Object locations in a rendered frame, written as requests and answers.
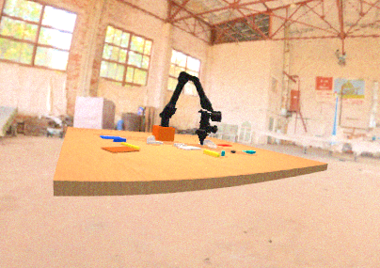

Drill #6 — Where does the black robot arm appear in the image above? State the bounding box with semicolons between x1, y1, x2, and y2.
158;71;222;134

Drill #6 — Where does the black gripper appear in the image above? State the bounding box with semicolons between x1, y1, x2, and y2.
196;120;211;145

